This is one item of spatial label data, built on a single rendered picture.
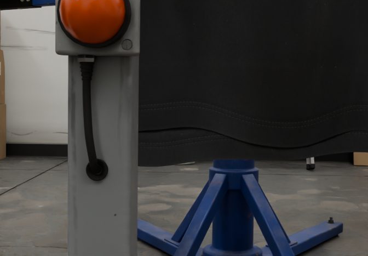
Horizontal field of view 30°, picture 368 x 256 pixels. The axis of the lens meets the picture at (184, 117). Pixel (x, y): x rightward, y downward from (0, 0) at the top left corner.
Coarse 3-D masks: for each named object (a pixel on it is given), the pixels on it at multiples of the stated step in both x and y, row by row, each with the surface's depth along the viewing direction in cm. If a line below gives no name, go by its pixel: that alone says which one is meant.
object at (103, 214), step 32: (128, 32) 40; (96, 64) 42; (128, 64) 42; (96, 96) 42; (128, 96) 42; (96, 128) 42; (128, 128) 42; (128, 160) 42; (96, 192) 42; (128, 192) 42; (96, 224) 42; (128, 224) 42
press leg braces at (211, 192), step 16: (224, 176) 198; (208, 192) 196; (224, 192) 198; (256, 192) 195; (192, 208) 226; (208, 208) 192; (256, 208) 192; (272, 208) 225; (192, 224) 189; (208, 224) 191; (272, 224) 188; (176, 240) 237; (192, 240) 185; (272, 240) 185; (288, 240) 237
